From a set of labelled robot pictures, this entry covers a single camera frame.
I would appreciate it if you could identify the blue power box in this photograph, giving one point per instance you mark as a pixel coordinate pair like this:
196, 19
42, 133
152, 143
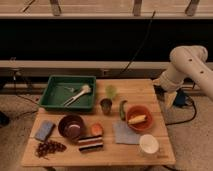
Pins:
180, 99

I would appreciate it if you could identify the yellow corn toy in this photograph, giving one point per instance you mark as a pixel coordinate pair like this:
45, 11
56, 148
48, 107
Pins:
137, 119

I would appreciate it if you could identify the orange plastic bowl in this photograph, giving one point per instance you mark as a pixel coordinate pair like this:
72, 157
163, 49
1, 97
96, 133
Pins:
139, 110

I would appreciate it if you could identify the wooden table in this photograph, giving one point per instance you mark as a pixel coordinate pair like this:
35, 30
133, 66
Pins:
105, 151

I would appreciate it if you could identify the light green plastic cup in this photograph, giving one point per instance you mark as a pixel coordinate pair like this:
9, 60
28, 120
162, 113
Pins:
111, 92

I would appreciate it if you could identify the striped brown white block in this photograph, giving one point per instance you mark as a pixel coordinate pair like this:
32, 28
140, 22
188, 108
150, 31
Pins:
90, 143

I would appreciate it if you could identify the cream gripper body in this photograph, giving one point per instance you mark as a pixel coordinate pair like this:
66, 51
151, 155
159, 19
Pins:
169, 98

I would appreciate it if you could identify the dark red bowl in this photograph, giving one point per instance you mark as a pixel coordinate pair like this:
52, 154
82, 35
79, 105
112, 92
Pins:
72, 127

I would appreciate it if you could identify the white cup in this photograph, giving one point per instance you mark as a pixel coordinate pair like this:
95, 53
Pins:
148, 145

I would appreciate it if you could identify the blue sponge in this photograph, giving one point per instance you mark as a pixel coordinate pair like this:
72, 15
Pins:
44, 130

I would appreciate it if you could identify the green cucumber toy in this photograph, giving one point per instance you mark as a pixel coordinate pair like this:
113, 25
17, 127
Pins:
122, 110

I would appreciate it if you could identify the grey cloth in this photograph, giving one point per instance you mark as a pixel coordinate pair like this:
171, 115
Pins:
124, 135

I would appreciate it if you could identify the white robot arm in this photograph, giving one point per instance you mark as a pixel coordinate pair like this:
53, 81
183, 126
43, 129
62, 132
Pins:
186, 62

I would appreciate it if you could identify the orange round toy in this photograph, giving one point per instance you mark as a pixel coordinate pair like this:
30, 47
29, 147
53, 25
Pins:
96, 129

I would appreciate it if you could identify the metal cup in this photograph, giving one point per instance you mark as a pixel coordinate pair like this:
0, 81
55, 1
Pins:
106, 105

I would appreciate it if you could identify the brown grape bunch toy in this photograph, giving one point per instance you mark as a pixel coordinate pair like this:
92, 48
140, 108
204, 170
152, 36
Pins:
49, 147

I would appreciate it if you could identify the green plastic tray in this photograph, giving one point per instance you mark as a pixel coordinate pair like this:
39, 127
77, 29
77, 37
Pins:
55, 94

